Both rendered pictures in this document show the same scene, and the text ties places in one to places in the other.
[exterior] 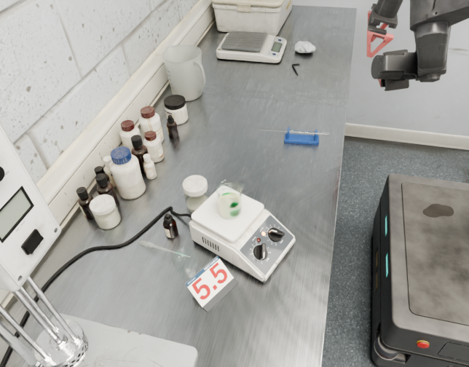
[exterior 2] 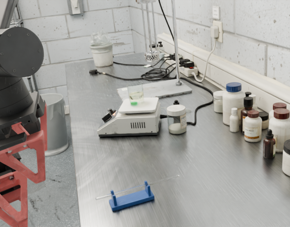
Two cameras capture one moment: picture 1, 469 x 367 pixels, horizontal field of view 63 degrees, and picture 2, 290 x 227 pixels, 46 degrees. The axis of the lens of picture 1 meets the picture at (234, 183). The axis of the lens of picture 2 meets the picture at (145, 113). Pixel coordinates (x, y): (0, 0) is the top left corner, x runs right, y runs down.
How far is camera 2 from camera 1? 1.58 m
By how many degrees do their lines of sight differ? 109
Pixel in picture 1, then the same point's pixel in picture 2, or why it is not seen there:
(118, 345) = (156, 93)
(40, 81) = (282, 24)
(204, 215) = (151, 99)
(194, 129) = (261, 169)
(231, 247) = not seen: hidden behind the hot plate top
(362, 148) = not seen: outside the picture
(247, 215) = (125, 106)
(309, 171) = (107, 176)
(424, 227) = not seen: outside the picture
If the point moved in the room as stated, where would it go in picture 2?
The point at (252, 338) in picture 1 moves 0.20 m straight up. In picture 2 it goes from (103, 111) to (95, 61)
